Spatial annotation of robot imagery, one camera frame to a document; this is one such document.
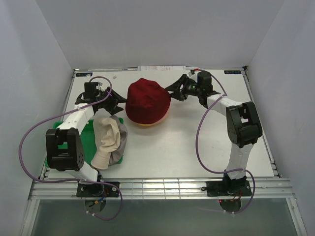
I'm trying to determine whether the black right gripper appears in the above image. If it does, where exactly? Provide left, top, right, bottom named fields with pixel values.
left=165, top=74, right=202, bottom=102

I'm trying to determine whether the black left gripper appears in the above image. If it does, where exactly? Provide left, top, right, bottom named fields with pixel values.
left=96, top=87, right=128, bottom=116

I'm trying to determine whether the dark red bucket hat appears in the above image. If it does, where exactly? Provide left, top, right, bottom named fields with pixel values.
left=125, top=78, right=171, bottom=125

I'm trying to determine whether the beige bucket hat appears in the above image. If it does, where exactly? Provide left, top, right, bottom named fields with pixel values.
left=91, top=118, right=121, bottom=170

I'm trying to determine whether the yellow bucket hat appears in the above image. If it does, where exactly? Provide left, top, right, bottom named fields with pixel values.
left=137, top=122, right=160, bottom=127

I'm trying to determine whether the grey bucket hat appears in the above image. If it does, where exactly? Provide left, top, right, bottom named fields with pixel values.
left=109, top=116, right=128, bottom=165

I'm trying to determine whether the pink bucket hat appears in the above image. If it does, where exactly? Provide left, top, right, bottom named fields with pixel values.
left=157, top=106, right=171, bottom=123

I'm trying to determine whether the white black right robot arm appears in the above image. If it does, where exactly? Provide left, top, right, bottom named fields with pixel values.
left=166, top=69, right=263, bottom=197

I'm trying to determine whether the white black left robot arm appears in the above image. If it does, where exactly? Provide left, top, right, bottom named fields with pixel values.
left=46, top=82, right=127, bottom=197

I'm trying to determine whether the green plastic bin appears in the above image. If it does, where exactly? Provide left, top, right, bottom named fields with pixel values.
left=45, top=117, right=124, bottom=167

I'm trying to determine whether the left corner label sticker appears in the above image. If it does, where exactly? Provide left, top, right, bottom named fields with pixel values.
left=75, top=72, right=93, bottom=77

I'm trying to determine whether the dark label sticker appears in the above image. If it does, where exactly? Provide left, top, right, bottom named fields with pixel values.
left=224, top=70, right=242, bottom=75

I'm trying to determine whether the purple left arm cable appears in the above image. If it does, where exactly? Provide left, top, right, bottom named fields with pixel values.
left=19, top=76, right=123, bottom=221

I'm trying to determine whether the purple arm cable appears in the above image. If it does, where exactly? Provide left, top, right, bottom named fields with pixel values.
left=189, top=69, right=257, bottom=215
left=19, top=76, right=123, bottom=221

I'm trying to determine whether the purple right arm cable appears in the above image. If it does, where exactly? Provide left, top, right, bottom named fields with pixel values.
left=189, top=69, right=257, bottom=215

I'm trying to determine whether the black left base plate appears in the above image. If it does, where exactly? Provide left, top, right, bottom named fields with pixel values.
left=76, top=181, right=120, bottom=198

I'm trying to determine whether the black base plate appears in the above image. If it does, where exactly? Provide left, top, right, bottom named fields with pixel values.
left=201, top=181, right=252, bottom=197
left=76, top=181, right=120, bottom=198

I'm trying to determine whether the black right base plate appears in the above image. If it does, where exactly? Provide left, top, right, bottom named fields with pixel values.
left=201, top=181, right=252, bottom=197

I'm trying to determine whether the aluminium table frame rail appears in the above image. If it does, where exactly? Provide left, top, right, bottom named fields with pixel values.
left=29, top=177, right=295, bottom=200

